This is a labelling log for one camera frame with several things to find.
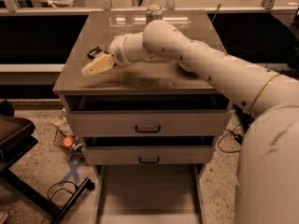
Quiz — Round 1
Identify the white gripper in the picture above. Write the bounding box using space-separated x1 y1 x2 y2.
81 35 128 77

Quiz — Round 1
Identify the dark rxbar chocolate wrapper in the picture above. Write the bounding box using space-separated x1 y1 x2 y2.
87 47 107 60

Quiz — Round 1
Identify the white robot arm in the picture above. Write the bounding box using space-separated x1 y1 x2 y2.
81 20 299 224

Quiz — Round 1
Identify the grey drawer cabinet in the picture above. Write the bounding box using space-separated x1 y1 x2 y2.
54 11 241 224

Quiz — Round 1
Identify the open bottom drawer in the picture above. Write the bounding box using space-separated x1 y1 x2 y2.
95 164 204 224

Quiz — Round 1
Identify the silver soda can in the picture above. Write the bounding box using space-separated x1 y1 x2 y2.
146 5 163 23

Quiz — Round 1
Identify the white ceramic bowl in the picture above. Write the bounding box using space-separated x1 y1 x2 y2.
178 62 196 74

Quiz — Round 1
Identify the red apple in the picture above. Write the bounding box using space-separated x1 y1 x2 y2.
62 135 75 149

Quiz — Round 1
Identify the black office chair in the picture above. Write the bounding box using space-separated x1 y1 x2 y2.
0 99 96 224

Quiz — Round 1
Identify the top drawer with black handle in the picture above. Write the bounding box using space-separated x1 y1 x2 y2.
65 111 231 137

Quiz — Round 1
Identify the drawer with black handle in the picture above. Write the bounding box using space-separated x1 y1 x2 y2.
82 146 214 165
65 111 231 137

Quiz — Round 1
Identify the black wire basket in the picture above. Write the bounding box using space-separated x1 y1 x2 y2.
53 129 82 157

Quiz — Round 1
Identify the middle drawer with black handle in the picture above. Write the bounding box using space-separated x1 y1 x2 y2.
82 146 214 165

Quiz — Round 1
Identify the black floor cable left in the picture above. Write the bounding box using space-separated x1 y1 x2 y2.
40 180 80 224

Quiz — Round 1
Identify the black cable with adapter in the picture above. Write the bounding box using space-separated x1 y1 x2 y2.
217 122 246 154

